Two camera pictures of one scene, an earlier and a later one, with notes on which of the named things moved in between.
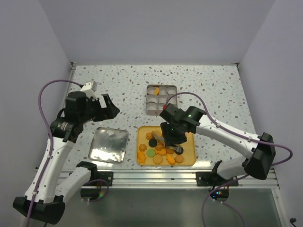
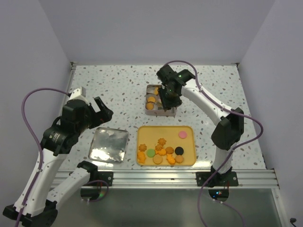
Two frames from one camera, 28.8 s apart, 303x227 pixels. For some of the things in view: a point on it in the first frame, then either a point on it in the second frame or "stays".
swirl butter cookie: x=159 y=147 -> x=162 y=141
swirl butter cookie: x=142 y=147 stays
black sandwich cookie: x=180 y=152 stays
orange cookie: x=156 y=91 stays
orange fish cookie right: x=171 y=159 stays
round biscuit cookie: x=148 y=135 -> x=149 y=106
